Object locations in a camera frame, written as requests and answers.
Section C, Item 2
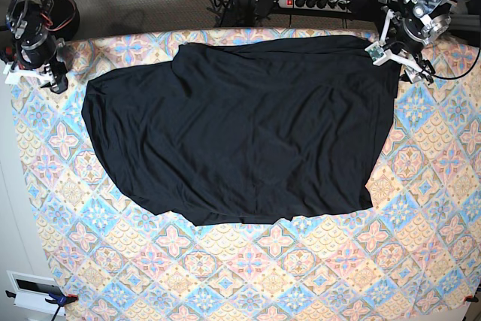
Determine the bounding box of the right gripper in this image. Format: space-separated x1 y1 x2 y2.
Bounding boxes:
7 37 68 94

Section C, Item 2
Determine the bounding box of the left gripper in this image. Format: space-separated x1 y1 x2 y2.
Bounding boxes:
377 7 434 84

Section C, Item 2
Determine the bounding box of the black t-shirt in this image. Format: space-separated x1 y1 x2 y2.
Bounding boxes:
82 35 401 226

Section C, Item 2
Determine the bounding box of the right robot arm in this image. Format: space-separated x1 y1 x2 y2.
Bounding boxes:
5 0 80 94

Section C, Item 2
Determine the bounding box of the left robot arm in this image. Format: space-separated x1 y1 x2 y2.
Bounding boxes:
365 0 468 83

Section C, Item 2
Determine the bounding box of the red black clamp left edge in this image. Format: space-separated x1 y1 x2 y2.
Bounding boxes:
0 47 15 63

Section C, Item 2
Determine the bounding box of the black round stool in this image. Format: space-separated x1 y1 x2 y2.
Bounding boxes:
48 0 80 41

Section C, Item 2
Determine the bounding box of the white power strip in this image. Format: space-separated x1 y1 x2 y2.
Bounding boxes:
277 0 349 12

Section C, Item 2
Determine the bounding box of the white floor outlet box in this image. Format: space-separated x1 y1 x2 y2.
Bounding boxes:
7 271 61 315

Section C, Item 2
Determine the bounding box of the blue clamp lower left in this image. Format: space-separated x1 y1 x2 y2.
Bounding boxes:
5 290 79 320

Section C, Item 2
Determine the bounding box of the red clamp lower right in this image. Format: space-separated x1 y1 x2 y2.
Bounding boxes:
464 295 479 303

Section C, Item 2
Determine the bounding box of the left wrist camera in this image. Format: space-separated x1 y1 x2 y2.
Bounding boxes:
365 41 389 66

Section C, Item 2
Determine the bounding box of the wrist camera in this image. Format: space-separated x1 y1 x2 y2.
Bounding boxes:
4 71 22 86
365 41 389 66

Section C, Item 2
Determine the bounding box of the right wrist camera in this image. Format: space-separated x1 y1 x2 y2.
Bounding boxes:
4 71 22 86

